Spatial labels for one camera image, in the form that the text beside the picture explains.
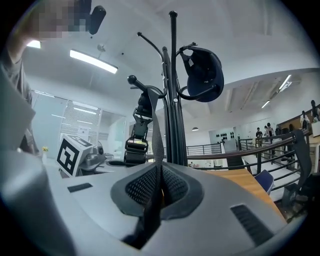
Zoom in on white window blinds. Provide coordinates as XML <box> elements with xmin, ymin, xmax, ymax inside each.
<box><xmin>59</xmin><ymin>101</ymin><xmax>102</xmax><ymax>147</ymax></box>

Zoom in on black head camera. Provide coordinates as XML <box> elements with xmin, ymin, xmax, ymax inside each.
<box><xmin>88</xmin><ymin>5</ymin><xmax>107</xmax><ymax>36</ymax></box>

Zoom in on long ceiling light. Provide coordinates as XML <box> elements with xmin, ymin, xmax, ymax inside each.
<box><xmin>69</xmin><ymin>48</ymin><xmax>119</xmax><ymax>75</ymax></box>

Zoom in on black metal railing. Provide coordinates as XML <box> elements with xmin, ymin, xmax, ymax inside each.
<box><xmin>186</xmin><ymin>129</ymin><xmax>313</xmax><ymax>198</ymax></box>

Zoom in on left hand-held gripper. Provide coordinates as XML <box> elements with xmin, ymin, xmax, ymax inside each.
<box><xmin>56</xmin><ymin>133</ymin><xmax>111</xmax><ymax>178</ymax></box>

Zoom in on black office chair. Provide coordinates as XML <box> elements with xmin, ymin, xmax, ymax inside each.
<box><xmin>281</xmin><ymin>128</ymin><xmax>320</xmax><ymax>223</ymax></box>

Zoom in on dark navy cap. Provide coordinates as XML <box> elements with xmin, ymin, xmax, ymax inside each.
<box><xmin>178</xmin><ymin>42</ymin><xmax>225</xmax><ymax>103</ymax></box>

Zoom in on black metal coat rack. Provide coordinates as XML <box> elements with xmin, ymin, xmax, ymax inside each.
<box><xmin>126</xmin><ymin>10</ymin><xmax>218</xmax><ymax>166</ymax></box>

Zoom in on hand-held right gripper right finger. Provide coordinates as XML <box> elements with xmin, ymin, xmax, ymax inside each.
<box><xmin>139</xmin><ymin>161</ymin><xmax>288</xmax><ymax>256</ymax></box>

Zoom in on wooden table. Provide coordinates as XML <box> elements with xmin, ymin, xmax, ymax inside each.
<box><xmin>199</xmin><ymin>168</ymin><xmax>288</xmax><ymax>226</ymax></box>

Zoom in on black bag with strap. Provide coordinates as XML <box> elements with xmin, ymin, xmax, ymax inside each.
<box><xmin>123</xmin><ymin>86</ymin><xmax>166</xmax><ymax>251</ymax></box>

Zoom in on person's grey shirt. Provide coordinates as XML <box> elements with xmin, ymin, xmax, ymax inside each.
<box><xmin>0</xmin><ymin>32</ymin><xmax>41</xmax><ymax>157</ymax></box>

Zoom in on square ceiling light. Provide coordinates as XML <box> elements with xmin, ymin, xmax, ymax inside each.
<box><xmin>26</xmin><ymin>39</ymin><xmax>42</xmax><ymax>50</ymax></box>

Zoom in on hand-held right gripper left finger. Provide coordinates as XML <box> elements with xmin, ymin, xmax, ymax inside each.
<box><xmin>46</xmin><ymin>162</ymin><xmax>158</xmax><ymax>248</ymax></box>

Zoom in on blue chair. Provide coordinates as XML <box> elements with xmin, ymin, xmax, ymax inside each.
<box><xmin>253</xmin><ymin>169</ymin><xmax>275</xmax><ymax>196</ymax></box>

